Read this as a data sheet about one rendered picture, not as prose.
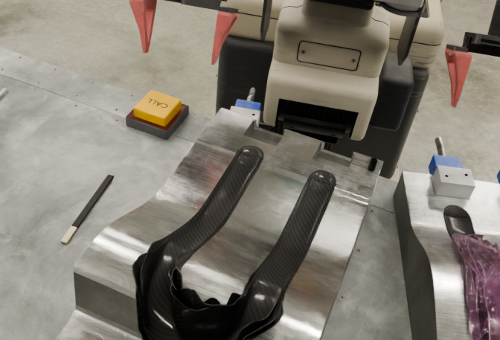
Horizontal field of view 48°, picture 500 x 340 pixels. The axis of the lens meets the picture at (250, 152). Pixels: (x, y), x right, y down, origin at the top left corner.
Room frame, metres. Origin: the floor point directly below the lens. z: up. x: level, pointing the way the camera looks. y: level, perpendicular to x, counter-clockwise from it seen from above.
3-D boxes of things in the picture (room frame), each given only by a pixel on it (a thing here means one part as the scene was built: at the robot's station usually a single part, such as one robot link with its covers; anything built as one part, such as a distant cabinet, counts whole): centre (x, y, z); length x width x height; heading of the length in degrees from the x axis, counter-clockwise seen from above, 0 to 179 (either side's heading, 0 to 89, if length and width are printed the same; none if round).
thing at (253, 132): (0.65, -0.02, 0.87); 0.05 x 0.05 x 0.04; 72
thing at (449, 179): (0.66, -0.30, 0.86); 0.13 x 0.05 x 0.05; 179
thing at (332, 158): (0.62, -0.12, 0.87); 0.05 x 0.05 x 0.04; 72
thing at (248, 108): (0.78, 0.01, 0.83); 0.13 x 0.05 x 0.05; 176
